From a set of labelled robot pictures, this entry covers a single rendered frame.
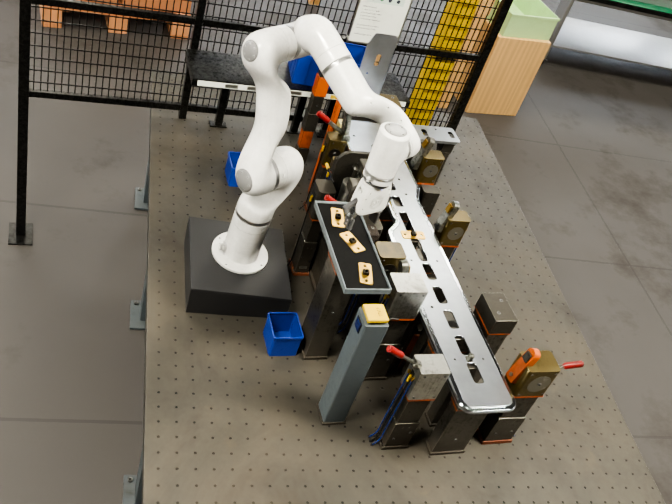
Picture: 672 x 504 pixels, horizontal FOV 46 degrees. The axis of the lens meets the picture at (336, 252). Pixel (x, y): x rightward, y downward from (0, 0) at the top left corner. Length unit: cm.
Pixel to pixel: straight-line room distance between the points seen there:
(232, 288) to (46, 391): 99
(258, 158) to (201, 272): 45
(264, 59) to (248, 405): 99
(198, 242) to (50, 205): 144
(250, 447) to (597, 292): 277
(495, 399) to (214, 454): 79
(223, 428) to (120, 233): 173
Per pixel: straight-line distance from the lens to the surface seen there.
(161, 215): 292
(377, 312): 212
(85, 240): 382
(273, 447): 234
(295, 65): 318
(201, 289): 253
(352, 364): 222
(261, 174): 234
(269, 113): 231
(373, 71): 314
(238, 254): 260
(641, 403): 419
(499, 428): 255
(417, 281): 234
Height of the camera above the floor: 260
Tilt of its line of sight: 40 degrees down
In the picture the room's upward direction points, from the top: 20 degrees clockwise
